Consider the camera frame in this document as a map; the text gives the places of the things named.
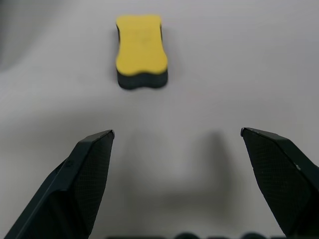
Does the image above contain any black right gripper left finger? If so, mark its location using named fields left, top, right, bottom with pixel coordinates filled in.
left=0, top=129, right=116, bottom=239

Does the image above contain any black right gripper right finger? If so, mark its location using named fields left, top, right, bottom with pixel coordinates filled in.
left=240, top=127, right=319, bottom=239

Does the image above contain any yellow and black eraser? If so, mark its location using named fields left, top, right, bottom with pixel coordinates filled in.
left=115, top=14, right=169, bottom=91

